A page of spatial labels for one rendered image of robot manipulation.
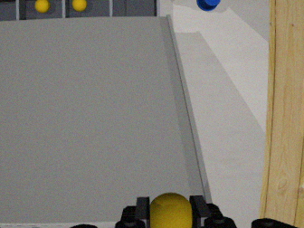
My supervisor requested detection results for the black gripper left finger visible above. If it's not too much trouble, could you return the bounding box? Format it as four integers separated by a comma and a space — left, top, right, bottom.
71, 197, 150, 228

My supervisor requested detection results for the yellow ball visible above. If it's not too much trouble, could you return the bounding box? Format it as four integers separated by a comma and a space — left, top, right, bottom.
150, 193, 192, 228
34, 0, 50, 14
71, 0, 87, 12

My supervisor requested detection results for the blue plug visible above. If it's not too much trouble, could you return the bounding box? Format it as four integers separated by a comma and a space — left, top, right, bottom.
196, 0, 221, 11

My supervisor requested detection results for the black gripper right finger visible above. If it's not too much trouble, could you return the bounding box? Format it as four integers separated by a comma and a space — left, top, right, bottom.
189, 195, 298, 228

